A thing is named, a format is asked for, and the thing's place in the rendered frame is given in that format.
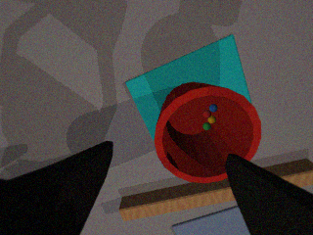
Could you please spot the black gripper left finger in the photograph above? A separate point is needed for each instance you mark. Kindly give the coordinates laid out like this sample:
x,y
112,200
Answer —
x,y
55,199

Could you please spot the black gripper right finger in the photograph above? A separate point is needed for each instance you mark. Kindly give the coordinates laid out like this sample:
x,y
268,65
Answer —
x,y
269,204

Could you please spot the wooden flat bar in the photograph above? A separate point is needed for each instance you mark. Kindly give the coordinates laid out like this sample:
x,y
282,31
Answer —
x,y
194,195

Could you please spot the red cup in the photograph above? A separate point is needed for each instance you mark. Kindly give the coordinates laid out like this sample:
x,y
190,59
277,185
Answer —
x,y
197,155

